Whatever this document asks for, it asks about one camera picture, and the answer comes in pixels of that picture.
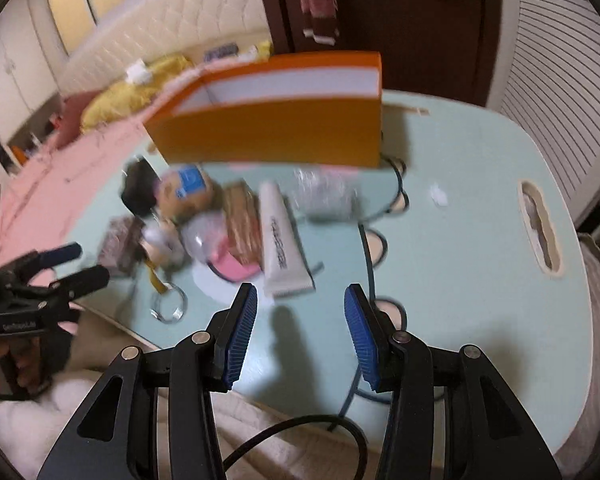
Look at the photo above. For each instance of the pink striped cloth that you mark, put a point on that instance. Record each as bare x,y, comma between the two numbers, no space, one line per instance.
597,310

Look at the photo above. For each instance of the black pouch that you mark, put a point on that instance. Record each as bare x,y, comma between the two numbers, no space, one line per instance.
137,190

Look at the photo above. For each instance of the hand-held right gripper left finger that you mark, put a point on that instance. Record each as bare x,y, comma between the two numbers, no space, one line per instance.
240,340

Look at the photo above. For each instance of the cream blanket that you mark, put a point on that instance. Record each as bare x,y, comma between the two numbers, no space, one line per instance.
290,452

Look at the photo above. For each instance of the dark phone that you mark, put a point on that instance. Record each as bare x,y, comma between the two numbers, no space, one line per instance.
220,52

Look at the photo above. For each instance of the pink bed sheet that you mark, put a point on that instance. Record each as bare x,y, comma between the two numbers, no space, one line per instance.
55,185

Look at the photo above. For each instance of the white paper scrap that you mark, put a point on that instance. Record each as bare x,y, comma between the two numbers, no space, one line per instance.
437,195

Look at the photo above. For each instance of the white slatted closet door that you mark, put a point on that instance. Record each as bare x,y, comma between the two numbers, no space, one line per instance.
565,100

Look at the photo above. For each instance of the brown pink striped scarf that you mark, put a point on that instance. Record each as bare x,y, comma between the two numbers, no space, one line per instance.
320,5

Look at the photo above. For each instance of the brown plush toy blue patch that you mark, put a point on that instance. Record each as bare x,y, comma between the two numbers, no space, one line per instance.
180,200

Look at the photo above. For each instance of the dark brown wooden door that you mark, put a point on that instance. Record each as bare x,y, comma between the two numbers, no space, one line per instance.
420,35

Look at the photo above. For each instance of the pink clear dome case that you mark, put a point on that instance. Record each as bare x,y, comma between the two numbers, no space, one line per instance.
205,240

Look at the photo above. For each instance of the white wardrobe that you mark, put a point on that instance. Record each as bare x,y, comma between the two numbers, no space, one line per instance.
15,70

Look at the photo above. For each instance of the cream tufted headboard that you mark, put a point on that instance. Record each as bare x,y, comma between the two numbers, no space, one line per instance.
180,25

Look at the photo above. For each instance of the yellow pillow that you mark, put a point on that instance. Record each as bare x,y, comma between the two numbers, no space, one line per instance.
125,95

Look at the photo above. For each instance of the orange cardboard box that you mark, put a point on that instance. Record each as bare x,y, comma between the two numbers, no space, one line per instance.
280,130

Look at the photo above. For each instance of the yellow cartoon cushion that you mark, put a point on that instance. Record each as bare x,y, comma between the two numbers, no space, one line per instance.
265,49

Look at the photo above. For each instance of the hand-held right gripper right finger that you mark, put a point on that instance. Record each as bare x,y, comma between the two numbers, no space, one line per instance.
362,340

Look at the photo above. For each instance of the clear plastic bag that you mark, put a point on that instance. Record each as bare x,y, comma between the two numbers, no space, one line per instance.
325,195

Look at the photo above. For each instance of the white cosmetic tube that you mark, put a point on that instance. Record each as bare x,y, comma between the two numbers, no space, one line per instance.
280,250

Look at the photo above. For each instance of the patterned brown pouch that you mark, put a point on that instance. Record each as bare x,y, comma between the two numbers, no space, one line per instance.
120,245

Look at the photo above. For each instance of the dark red pillow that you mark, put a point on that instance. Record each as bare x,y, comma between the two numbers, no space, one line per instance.
75,115

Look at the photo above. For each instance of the gold brown packet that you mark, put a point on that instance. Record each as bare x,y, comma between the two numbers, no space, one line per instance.
240,220

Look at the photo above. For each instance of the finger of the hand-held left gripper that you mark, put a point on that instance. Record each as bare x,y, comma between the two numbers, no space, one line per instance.
90,280
60,254

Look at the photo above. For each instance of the white fluffy blanket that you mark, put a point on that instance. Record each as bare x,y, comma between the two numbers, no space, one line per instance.
30,425

